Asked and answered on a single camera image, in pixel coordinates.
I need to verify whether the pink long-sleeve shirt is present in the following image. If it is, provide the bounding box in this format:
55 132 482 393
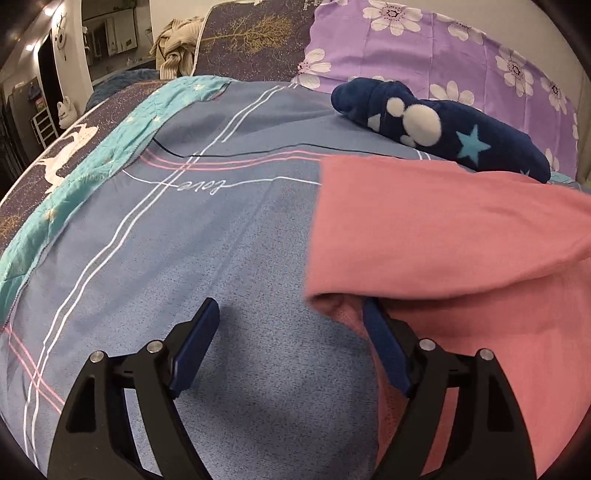
304 156 590 473

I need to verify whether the beige clothes pile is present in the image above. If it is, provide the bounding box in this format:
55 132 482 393
150 16 204 80

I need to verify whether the blue striped bed sheet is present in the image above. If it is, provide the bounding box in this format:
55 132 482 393
0 75 591 478

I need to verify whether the navy star fleece garment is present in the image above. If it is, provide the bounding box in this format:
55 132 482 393
331 78 551 183

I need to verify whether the teal patterned quilt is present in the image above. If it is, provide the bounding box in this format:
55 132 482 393
1 75 232 322

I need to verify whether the purple floral pillow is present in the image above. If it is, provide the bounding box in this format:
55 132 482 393
294 1 583 177

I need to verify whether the dark gold-tree pillow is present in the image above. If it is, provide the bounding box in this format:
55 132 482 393
193 0 320 82

